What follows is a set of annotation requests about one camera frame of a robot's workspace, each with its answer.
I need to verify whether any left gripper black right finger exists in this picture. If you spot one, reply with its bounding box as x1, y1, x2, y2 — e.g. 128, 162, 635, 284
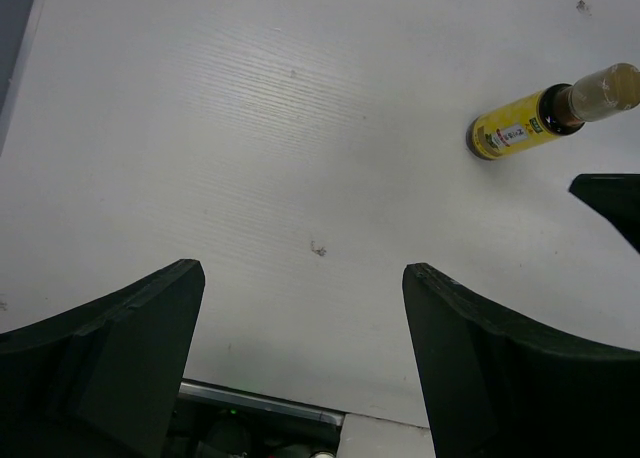
402, 263, 639, 457

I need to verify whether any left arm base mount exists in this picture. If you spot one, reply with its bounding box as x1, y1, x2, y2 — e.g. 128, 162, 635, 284
161, 379, 346, 457

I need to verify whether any yellow label bottle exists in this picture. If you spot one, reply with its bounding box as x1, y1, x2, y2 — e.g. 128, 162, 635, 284
466, 63, 639, 161

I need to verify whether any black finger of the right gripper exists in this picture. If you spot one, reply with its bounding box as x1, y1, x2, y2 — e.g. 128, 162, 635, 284
569, 174, 640, 252

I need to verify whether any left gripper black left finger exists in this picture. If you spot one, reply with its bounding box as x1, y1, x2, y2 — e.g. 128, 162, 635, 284
1, 259, 205, 457

